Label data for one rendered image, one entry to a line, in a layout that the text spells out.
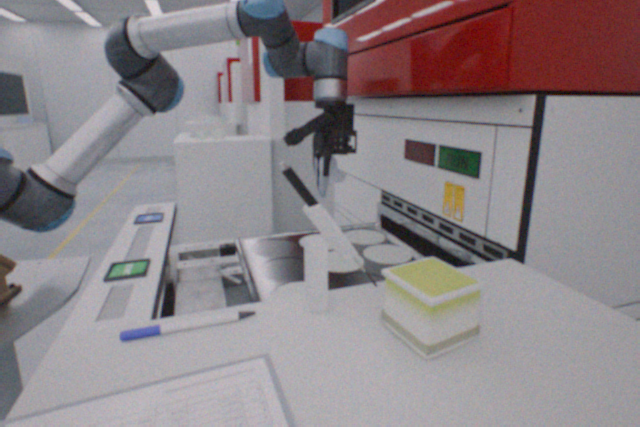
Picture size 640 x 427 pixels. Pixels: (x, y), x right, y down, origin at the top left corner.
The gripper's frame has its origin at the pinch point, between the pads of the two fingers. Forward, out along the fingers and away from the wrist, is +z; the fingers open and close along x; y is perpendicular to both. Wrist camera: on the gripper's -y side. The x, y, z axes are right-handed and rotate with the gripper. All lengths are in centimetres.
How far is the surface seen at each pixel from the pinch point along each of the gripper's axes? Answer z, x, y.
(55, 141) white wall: -27, 779, -300
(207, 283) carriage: 15.9, -8.8, -24.7
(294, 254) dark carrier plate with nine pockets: 12.4, -5.8, -7.3
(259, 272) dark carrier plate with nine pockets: 13.7, -11.5, -15.5
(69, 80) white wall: -147, 764, -268
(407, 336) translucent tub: 9.7, -47.1, -6.4
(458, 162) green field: -7.3, -21.0, 20.3
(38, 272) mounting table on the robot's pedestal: 20, 22, -62
